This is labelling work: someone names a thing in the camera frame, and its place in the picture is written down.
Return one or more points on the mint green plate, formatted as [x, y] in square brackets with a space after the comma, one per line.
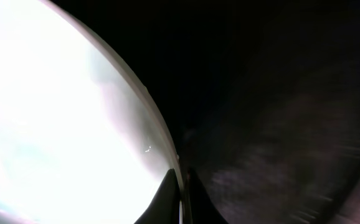
[81, 139]

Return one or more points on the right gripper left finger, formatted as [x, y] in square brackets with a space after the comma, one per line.
[164, 207]

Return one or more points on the round black tray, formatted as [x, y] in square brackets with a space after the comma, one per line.
[262, 98]

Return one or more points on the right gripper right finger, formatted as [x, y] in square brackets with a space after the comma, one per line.
[203, 210]

